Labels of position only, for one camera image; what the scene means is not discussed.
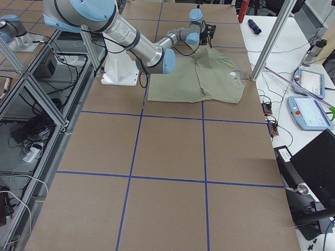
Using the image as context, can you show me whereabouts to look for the white power strip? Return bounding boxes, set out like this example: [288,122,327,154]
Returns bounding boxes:
[23,147,42,163]

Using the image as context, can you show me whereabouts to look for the lower blue teach pendant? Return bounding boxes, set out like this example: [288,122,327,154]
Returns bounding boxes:
[287,96,334,131]

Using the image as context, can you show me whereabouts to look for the lower orange black connector box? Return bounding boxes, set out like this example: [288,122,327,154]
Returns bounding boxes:
[267,121,279,138]

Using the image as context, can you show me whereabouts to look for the dark blue folded umbrella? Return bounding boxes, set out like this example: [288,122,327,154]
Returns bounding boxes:
[247,19,262,35]

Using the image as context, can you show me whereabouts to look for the grey aluminium frame post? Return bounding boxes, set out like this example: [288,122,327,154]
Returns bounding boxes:
[251,0,296,81]

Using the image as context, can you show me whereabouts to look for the blue teach pendant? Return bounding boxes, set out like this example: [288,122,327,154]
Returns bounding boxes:
[292,69,325,99]
[287,96,334,131]

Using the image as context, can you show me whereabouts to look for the orange black connector box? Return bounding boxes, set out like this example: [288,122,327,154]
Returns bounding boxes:
[267,121,279,138]
[261,102,273,116]

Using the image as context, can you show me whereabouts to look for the clear water bottle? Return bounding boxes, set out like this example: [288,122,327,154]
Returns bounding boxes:
[303,39,327,67]

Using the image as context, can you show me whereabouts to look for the aluminium extrusion side frame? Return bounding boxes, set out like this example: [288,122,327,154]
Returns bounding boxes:
[1,27,107,250]

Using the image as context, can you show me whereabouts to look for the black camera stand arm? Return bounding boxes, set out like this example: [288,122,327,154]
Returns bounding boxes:
[285,189,334,241]

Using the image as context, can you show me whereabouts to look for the red fire extinguisher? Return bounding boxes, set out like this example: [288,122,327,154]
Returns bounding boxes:
[238,0,249,24]

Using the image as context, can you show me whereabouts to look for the upper orange black connector box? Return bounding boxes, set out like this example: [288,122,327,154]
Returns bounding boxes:
[261,102,273,116]

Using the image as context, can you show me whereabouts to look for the upper blue teach pendant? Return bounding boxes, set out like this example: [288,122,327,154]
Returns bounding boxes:
[292,69,325,99]

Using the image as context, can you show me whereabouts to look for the black monitor with label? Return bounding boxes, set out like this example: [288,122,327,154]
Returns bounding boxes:
[274,129,334,208]

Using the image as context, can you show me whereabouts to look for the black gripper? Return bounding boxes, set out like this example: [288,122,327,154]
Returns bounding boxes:
[200,23,216,49]

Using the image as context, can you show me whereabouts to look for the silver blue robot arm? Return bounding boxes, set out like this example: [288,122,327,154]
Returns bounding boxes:
[43,0,207,74]

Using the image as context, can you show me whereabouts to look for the olive green long-sleeve shirt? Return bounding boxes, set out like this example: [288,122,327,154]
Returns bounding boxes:
[148,46,244,104]

